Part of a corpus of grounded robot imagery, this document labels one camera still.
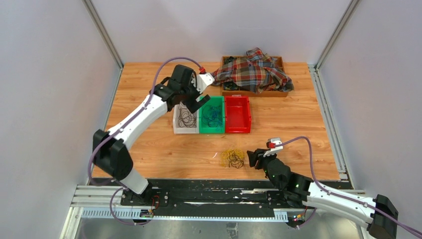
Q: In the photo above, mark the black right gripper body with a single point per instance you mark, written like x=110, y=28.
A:
x=266, y=160

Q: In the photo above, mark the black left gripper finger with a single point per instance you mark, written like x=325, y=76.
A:
x=200, y=101
x=191, y=105

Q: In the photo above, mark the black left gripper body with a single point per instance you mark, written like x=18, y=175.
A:
x=190, y=93

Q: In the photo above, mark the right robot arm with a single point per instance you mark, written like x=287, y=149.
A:
x=377, y=214

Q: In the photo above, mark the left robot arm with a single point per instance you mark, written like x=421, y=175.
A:
x=111, y=148

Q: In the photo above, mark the white plastic bin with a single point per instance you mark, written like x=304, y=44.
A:
x=184, y=122

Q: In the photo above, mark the green plastic bin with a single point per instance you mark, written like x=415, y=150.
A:
x=212, y=116

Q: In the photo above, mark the red plastic bin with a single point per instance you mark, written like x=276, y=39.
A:
x=237, y=114

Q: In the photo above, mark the plaid shirt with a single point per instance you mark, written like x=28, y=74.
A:
x=256, y=72

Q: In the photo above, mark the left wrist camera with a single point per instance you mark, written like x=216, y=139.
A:
x=203, y=80

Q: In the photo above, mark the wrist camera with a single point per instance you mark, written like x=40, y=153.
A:
x=274, y=146
x=203, y=80

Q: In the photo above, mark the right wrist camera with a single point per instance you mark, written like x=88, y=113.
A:
x=274, y=146

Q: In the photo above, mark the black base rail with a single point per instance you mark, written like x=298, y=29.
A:
x=212, y=198

